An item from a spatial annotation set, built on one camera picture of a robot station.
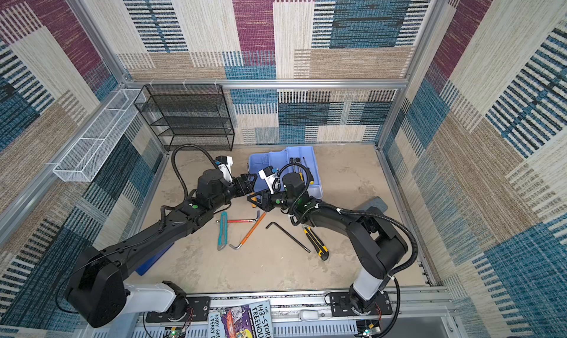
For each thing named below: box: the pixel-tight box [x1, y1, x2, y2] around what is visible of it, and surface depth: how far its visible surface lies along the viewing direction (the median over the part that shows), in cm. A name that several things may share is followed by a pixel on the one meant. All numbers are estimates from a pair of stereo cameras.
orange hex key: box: [228, 211, 267, 251], surface depth 92 cm
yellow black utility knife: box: [303, 226, 330, 262], surface depth 88 cm
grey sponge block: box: [358, 196, 389, 214], surface depth 98 cm
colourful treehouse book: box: [208, 299, 274, 338], surface depth 70 cm
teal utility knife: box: [217, 211, 229, 251], surface depth 91 cm
